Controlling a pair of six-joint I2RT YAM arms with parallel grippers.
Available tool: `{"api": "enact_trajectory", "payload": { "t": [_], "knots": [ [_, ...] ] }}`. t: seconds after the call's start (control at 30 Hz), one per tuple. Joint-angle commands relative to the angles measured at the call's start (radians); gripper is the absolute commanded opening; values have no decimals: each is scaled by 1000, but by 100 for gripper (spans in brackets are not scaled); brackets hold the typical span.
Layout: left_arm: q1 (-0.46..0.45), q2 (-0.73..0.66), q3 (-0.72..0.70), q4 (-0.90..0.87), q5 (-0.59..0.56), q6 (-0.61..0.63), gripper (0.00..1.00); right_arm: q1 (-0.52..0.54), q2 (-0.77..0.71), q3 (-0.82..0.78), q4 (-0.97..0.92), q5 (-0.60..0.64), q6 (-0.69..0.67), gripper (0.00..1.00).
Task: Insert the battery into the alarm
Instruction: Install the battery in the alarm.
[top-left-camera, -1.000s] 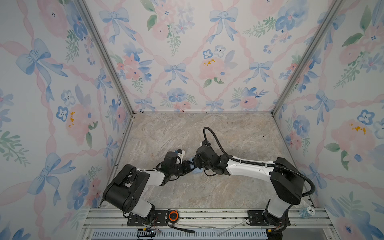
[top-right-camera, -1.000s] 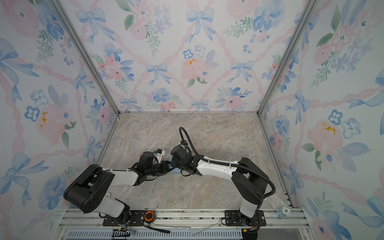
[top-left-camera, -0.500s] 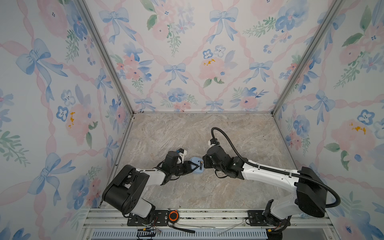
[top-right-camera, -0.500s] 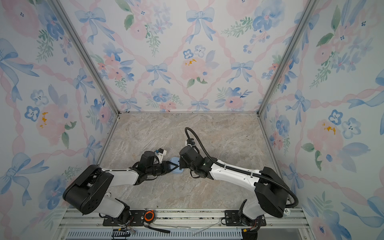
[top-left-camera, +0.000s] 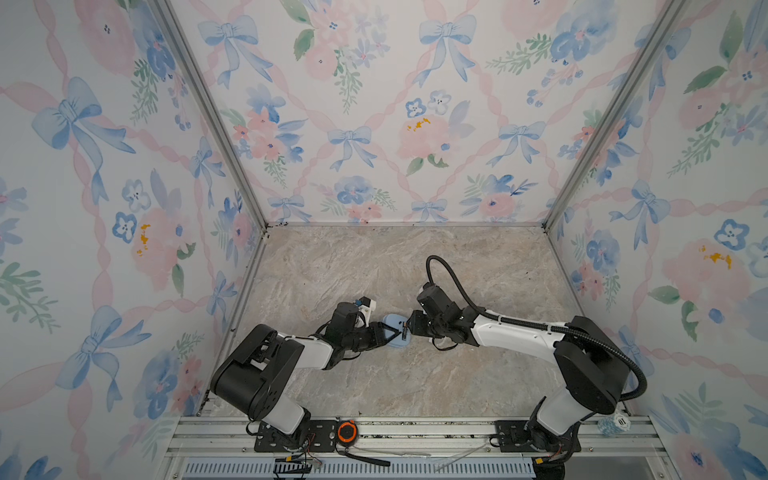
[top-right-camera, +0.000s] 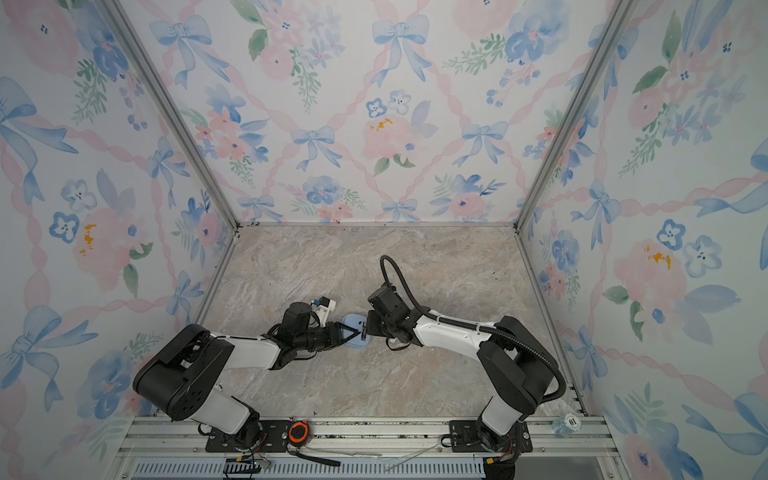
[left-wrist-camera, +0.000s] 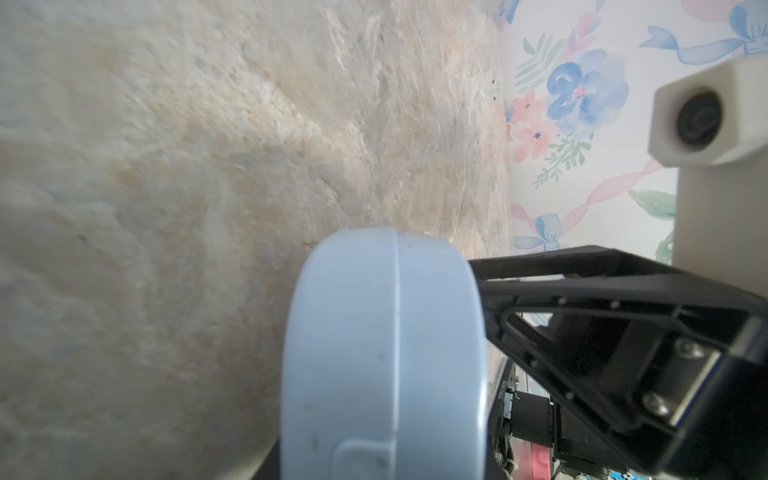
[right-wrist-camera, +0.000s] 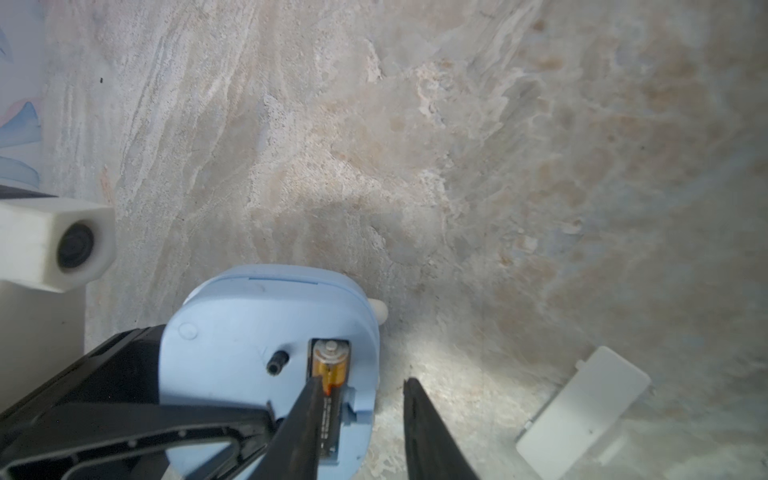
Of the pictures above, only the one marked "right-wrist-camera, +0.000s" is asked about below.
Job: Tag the AA battery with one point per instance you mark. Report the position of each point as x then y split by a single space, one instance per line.
330 362

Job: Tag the white battery cover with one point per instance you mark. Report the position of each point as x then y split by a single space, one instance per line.
578 416

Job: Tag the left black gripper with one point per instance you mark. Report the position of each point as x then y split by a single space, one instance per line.
101 412

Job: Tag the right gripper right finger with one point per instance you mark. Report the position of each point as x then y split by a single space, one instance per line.
431 451

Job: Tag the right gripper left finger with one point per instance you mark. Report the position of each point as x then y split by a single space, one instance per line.
294 451

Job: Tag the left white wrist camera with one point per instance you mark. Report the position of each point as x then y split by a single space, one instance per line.
51 249

